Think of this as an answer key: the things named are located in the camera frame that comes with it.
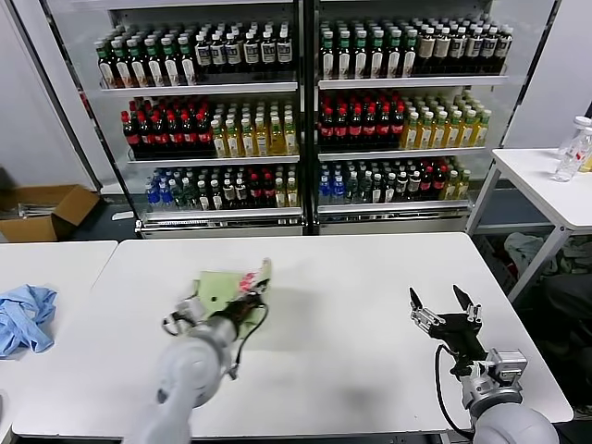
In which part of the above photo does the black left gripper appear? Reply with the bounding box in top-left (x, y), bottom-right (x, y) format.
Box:
top-left (220, 278), bottom-right (271, 327)

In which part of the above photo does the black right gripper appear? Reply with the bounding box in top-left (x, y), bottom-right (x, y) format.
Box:
top-left (408, 283), bottom-right (489, 367)

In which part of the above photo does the light green T-shirt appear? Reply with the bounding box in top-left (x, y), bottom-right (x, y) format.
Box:
top-left (191, 257), bottom-right (274, 325)

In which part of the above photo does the crumpled grey cloth heap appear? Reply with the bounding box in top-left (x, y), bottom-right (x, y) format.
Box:
top-left (502, 232), bottom-right (549, 269)

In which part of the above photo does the white side table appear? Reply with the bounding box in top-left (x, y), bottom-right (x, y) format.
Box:
top-left (464, 147), bottom-right (592, 304)

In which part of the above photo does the clear bottle red label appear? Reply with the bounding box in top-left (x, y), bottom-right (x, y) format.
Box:
top-left (553, 138), bottom-right (585, 182)

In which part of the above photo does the open cardboard box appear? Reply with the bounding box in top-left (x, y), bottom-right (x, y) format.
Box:
top-left (0, 184), bottom-right (102, 243)

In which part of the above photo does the glass door drinks cooler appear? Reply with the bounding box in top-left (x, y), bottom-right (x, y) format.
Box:
top-left (39, 0), bottom-right (309, 240)
top-left (304, 0), bottom-right (563, 237)

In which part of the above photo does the tall clear bottle white cap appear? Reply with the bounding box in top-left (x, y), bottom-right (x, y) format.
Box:
top-left (558, 116), bottom-right (592, 161)

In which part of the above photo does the crumpled light blue shirt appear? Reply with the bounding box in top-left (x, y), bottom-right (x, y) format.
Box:
top-left (0, 283), bottom-right (59, 360)

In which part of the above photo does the green cap tea bottle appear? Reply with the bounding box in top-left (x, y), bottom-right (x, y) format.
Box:
top-left (352, 31), bottom-right (370, 80)
top-left (129, 39), bottom-right (149, 89)
top-left (162, 37), bottom-right (181, 88)
top-left (319, 31), bottom-right (338, 80)
top-left (385, 30), bottom-right (402, 80)
top-left (336, 31), bottom-right (353, 80)
top-left (401, 30), bottom-right (418, 79)
top-left (145, 38), bottom-right (166, 88)
top-left (179, 36), bottom-right (198, 87)
top-left (369, 30), bottom-right (387, 80)
top-left (95, 40), bottom-right (117, 89)
top-left (113, 40), bottom-right (133, 89)

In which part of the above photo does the bundle of metal rods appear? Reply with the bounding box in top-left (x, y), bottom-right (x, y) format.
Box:
top-left (16, 202), bottom-right (56, 217)

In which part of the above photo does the dark bottle white label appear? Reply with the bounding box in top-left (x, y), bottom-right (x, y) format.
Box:
top-left (195, 34), bottom-right (213, 75)
top-left (450, 27), bottom-right (467, 75)
top-left (497, 26), bottom-right (514, 74)
top-left (211, 33), bottom-right (228, 74)
top-left (261, 31), bottom-right (278, 73)
top-left (227, 32), bottom-right (244, 74)
top-left (277, 31), bottom-right (295, 73)
top-left (243, 31), bottom-right (261, 74)
top-left (481, 27), bottom-right (499, 74)
top-left (464, 27), bottom-right (483, 75)

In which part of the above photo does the dark bottle beige label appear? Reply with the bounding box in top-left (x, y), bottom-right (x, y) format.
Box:
top-left (434, 28), bottom-right (451, 76)
top-left (417, 28), bottom-right (436, 76)

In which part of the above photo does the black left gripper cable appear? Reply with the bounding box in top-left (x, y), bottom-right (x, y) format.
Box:
top-left (228, 302), bottom-right (269, 381)

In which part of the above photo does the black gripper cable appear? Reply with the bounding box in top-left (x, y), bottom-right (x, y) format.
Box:
top-left (433, 344), bottom-right (477, 440)
top-left (228, 302), bottom-right (269, 381)

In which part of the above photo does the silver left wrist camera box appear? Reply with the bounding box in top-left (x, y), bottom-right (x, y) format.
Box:
top-left (178, 299), bottom-right (205, 325)

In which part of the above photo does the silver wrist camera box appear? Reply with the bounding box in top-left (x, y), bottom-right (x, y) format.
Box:
top-left (487, 349), bottom-right (527, 385)
top-left (178, 299), bottom-right (205, 325)

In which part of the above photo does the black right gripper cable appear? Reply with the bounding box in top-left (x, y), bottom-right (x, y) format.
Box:
top-left (433, 344), bottom-right (477, 440)

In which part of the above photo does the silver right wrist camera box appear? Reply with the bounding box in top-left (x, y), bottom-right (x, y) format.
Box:
top-left (487, 349), bottom-right (527, 385)

